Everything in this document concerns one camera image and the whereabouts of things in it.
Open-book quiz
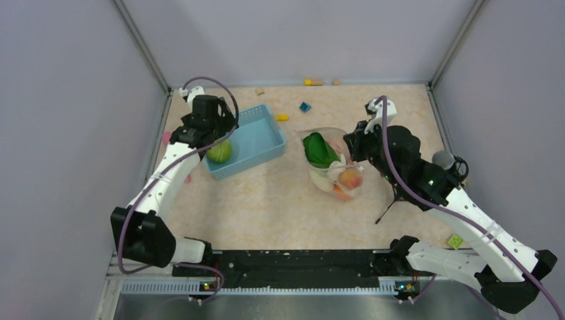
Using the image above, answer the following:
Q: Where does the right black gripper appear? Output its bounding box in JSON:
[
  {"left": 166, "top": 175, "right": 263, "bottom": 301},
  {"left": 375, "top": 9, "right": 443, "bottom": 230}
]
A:
[{"left": 344, "top": 118, "right": 399, "bottom": 185}]

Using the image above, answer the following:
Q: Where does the green apple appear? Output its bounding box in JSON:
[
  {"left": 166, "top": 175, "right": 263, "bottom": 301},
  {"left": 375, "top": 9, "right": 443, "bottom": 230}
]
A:
[{"left": 206, "top": 140, "right": 233, "bottom": 164}]

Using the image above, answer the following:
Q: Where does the red peach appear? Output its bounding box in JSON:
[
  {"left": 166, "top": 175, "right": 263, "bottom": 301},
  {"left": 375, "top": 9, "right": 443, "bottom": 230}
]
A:
[{"left": 338, "top": 168, "right": 363, "bottom": 190}]

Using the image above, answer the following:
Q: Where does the clear pink-dotted zip bag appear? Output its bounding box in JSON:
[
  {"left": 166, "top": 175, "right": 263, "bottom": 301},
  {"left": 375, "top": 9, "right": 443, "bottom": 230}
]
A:
[{"left": 296, "top": 127, "right": 364, "bottom": 201}]

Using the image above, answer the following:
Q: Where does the green leafy vegetable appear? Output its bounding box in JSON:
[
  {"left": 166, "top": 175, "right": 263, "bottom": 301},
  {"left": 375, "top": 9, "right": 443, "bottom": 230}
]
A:
[{"left": 301, "top": 128, "right": 351, "bottom": 174}]

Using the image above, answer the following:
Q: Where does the orange pumpkin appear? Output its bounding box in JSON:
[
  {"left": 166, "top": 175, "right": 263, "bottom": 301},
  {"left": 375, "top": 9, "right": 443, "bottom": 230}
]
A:
[{"left": 333, "top": 184, "right": 354, "bottom": 201}]

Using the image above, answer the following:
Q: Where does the white radish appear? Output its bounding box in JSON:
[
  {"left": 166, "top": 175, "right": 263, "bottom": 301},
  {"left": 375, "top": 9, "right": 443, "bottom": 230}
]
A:
[{"left": 308, "top": 169, "right": 338, "bottom": 193}]

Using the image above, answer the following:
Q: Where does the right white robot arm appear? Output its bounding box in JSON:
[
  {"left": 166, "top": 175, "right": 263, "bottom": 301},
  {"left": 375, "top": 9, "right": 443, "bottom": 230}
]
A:
[{"left": 343, "top": 121, "right": 557, "bottom": 314}]

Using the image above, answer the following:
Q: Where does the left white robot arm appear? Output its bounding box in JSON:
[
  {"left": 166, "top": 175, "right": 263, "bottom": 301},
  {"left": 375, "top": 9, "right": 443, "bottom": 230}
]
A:
[{"left": 111, "top": 95, "right": 239, "bottom": 276}]

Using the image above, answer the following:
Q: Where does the pink cylindrical bottle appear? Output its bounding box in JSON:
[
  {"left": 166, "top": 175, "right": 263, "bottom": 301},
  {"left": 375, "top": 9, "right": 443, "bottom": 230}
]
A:
[{"left": 162, "top": 131, "right": 191, "bottom": 184}]

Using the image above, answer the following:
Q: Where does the light blue plastic basket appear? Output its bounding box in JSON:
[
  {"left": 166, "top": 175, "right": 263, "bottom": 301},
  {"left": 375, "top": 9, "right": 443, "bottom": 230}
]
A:
[{"left": 204, "top": 104, "right": 286, "bottom": 180}]

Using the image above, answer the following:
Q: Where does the yellow rectangular block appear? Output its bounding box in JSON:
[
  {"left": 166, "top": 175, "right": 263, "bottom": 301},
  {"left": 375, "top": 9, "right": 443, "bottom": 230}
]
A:
[{"left": 275, "top": 114, "right": 289, "bottom": 121}]

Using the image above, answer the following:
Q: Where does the black microphone on stand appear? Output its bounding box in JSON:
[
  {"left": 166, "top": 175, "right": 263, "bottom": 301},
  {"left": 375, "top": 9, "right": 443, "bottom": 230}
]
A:
[{"left": 373, "top": 151, "right": 469, "bottom": 212}]

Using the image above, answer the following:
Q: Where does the blue square block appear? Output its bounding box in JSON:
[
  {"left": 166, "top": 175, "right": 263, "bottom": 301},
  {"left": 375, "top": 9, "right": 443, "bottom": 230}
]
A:
[{"left": 299, "top": 102, "right": 311, "bottom": 113}]

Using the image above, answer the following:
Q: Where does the small green block front right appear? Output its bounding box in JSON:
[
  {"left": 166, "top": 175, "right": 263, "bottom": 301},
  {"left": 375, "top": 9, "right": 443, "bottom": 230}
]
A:
[{"left": 448, "top": 234, "right": 464, "bottom": 250}]

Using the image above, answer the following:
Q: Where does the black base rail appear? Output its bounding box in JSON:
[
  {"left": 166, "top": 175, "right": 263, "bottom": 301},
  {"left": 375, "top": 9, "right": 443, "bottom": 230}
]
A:
[{"left": 172, "top": 249, "right": 421, "bottom": 300}]

